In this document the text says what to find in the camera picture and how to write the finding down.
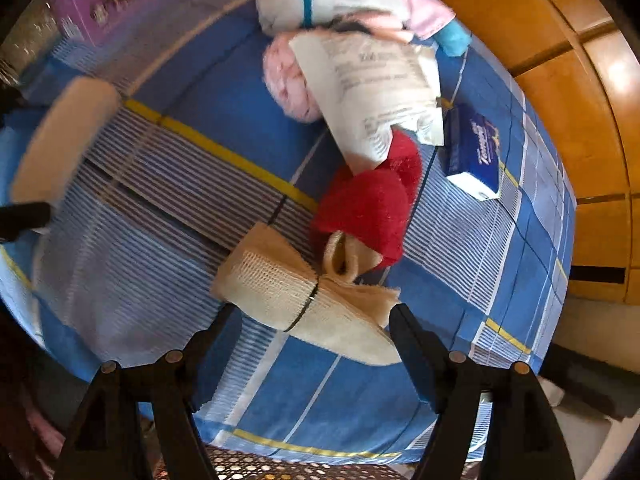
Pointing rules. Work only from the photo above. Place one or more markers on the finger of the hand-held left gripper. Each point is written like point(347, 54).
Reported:
point(7, 104)
point(25, 217)

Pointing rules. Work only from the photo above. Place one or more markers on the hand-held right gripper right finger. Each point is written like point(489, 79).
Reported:
point(415, 355)

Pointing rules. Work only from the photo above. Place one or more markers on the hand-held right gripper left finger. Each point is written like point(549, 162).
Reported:
point(200, 360)

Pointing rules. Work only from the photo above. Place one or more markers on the cream sock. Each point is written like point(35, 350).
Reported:
point(65, 140)

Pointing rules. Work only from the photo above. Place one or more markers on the beige mesh cloth bundle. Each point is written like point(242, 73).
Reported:
point(270, 275)

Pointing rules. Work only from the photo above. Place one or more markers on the red fuzzy cloth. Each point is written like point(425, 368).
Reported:
point(365, 205)

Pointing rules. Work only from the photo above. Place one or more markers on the pink fuzzy towel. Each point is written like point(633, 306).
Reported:
point(285, 75)

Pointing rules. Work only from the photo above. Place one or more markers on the white sock bundle blue band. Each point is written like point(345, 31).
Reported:
point(285, 5)

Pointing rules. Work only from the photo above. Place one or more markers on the pale pink cloth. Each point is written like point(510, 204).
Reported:
point(425, 17)

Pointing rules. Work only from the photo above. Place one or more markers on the perforated metal seat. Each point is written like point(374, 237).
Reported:
point(310, 467)

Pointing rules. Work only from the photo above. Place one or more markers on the blue plaid bed sheet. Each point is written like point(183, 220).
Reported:
point(200, 85)

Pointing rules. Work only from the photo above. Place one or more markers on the blue tissue pack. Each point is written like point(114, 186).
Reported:
point(475, 150)

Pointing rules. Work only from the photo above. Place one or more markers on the wooden wardrobe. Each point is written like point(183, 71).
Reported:
point(575, 85)

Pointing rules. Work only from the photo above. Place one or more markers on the light blue plush cloth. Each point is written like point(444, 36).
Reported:
point(452, 35)

